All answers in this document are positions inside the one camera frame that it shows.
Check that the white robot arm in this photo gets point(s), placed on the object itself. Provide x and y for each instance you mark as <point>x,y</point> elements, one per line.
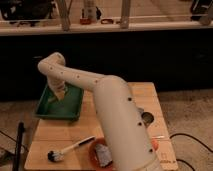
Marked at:
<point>124,131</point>

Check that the green plastic tray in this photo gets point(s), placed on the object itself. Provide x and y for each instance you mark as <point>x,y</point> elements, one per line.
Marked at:
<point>69,108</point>

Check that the metal cup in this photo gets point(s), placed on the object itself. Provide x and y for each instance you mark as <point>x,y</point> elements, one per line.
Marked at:
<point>147,118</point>

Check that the black bag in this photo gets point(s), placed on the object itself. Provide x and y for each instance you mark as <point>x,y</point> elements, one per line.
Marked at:
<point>26,11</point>

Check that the orange fruit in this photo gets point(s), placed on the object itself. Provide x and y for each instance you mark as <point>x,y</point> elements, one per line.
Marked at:
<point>155,144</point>

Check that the white dish brush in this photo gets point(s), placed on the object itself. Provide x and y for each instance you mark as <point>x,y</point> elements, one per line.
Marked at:
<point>58,155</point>

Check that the black pole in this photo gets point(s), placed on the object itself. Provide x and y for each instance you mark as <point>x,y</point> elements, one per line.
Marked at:
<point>18,146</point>

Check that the white bottle on shelf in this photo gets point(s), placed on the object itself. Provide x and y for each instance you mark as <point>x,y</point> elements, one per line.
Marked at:
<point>90,12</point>

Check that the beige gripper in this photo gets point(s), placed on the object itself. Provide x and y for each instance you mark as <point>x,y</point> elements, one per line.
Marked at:
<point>59,92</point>

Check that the orange plate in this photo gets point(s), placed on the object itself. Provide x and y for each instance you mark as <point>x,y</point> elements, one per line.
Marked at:
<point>93,157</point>

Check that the grey folded cloth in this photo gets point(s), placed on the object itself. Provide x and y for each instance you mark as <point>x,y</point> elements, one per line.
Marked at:
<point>103,155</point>

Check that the metal spoon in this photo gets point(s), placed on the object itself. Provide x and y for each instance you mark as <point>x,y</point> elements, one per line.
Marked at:
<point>158,137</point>

